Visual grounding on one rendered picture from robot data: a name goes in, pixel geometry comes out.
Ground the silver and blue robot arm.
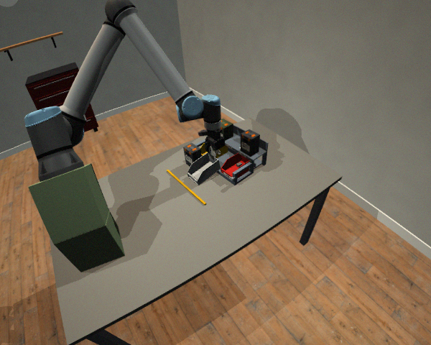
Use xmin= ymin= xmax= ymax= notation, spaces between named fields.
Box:
xmin=24 ymin=0 xmax=221 ymax=182

